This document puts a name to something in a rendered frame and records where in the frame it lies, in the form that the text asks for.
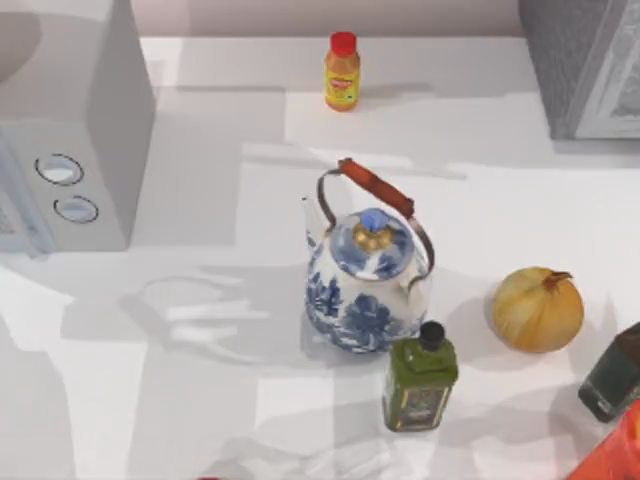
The yellow onion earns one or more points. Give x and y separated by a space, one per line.
537 310

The small round microwave knob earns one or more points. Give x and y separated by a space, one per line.
76 208

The green square bottle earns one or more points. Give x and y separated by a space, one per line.
419 380

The pale microwave oven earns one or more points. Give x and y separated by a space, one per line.
75 125

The blue and white teapot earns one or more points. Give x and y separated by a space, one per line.
360 280

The orange-red container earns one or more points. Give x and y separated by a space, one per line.
615 450

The large round microwave knob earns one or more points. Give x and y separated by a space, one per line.
59 169

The dark green bottle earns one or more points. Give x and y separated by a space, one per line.
612 375

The orange bottle with red cap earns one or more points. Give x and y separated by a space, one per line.
342 75

